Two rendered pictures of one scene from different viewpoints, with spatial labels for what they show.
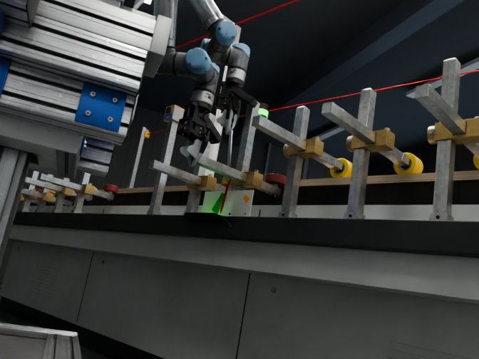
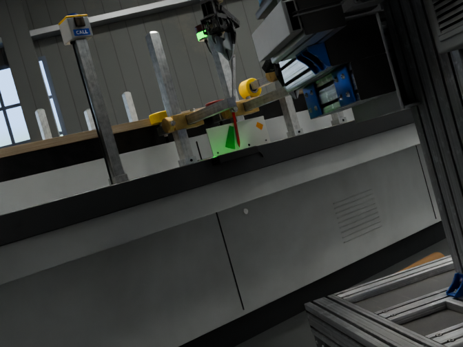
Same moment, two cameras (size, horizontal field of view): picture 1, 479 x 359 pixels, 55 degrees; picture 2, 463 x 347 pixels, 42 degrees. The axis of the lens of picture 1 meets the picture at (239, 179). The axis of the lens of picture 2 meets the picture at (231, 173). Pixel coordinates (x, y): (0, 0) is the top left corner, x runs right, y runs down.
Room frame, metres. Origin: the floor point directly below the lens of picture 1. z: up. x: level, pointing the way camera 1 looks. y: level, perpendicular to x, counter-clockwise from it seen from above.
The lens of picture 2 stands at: (1.46, 2.16, 0.67)
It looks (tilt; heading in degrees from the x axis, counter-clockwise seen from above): 1 degrees down; 278
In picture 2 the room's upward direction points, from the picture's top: 16 degrees counter-clockwise
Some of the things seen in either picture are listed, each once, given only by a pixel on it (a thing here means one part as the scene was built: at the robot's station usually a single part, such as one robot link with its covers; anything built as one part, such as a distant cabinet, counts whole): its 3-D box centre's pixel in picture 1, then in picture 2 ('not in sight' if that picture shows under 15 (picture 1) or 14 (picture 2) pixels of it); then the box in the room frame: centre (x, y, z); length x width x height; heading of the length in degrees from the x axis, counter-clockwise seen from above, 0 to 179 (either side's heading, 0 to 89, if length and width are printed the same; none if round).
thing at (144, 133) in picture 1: (133, 182); not in sight; (4.30, 0.99, 1.25); 0.09 x 0.08 x 1.10; 44
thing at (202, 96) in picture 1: (202, 100); not in sight; (1.46, 0.17, 1.04); 0.08 x 0.08 x 0.05
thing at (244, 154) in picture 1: (244, 158); (228, 86); (1.69, 0.00, 0.93); 0.03 x 0.03 x 0.48; 44
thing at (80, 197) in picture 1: (83, 184); not in sight; (2.58, 0.87, 0.88); 0.03 x 0.03 x 0.48; 44
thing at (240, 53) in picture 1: (238, 59); not in sight; (1.65, 0.09, 1.32); 0.09 x 0.08 x 0.11; 106
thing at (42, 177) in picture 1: (78, 187); not in sight; (2.52, 0.87, 0.84); 0.43 x 0.03 x 0.04; 134
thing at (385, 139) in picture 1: (369, 142); not in sight; (1.31, -0.37, 0.94); 0.13 x 0.06 x 0.05; 44
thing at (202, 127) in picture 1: (195, 122); not in sight; (1.46, 0.18, 0.96); 0.09 x 0.08 x 0.12; 134
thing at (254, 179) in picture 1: (244, 180); (239, 109); (1.67, -0.02, 0.84); 0.13 x 0.06 x 0.05; 44
